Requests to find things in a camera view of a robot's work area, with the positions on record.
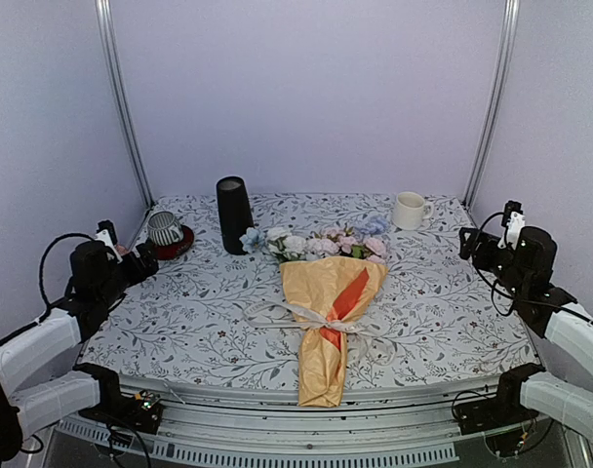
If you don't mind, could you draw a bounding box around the tall black vase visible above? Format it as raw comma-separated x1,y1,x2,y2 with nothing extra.
216,175,254,255

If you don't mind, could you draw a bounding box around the striped ceramic cup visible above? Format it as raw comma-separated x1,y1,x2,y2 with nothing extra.
147,211,184,247

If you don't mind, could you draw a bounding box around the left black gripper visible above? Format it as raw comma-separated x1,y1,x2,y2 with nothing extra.
98,242,159,308

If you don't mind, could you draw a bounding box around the right aluminium frame post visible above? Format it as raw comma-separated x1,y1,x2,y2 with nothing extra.
463,0,520,210

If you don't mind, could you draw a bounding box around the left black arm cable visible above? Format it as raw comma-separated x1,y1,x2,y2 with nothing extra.
37,232,96,308

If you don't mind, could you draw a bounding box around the aluminium frame post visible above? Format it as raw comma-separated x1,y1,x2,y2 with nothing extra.
95,0,154,209
463,0,520,210

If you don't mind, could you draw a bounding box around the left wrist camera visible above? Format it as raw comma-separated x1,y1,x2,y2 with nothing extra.
96,220,122,263

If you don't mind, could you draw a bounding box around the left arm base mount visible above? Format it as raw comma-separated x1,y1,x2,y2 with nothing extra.
78,390,164,435

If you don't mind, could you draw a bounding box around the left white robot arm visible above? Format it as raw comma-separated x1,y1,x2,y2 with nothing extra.
0,231,163,462

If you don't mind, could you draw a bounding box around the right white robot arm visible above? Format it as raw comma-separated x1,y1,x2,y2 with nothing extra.
457,227,593,445

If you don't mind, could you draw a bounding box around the left aluminium frame post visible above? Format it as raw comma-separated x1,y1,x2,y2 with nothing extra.
95,0,154,209

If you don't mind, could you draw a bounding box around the red round coaster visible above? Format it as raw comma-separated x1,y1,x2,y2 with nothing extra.
153,225,194,261

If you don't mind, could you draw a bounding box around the white printed ribbon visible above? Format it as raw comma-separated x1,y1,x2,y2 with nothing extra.
242,301,396,367

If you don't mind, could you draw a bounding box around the floral patterned tablecloth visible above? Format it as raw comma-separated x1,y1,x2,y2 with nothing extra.
80,196,537,391

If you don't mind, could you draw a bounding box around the white ceramic mug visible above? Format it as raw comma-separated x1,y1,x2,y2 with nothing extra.
391,192,434,231

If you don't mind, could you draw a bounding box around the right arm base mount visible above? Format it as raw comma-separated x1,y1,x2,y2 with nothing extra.
451,390,538,435

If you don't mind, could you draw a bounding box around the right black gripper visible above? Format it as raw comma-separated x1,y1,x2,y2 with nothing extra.
461,227,530,299

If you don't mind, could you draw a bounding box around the aluminium front rail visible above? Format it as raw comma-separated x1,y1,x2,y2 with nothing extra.
55,379,572,467

